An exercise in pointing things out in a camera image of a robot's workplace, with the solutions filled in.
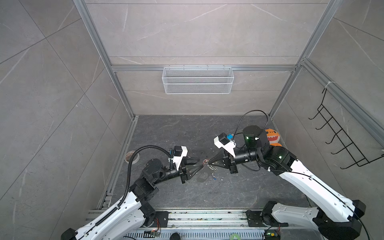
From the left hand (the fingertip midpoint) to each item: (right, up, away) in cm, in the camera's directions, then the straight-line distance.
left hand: (200, 161), depth 60 cm
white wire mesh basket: (0, +46, +40) cm, 61 cm away
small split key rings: (+5, -2, -5) cm, 7 cm away
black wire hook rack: (+64, +1, -2) cm, 64 cm away
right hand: (+4, +1, -3) cm, 5 cm away
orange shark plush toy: (+49, +8, +35) cm, 61 cm away
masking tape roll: (-47, -5, +37) cm, 60 cm away
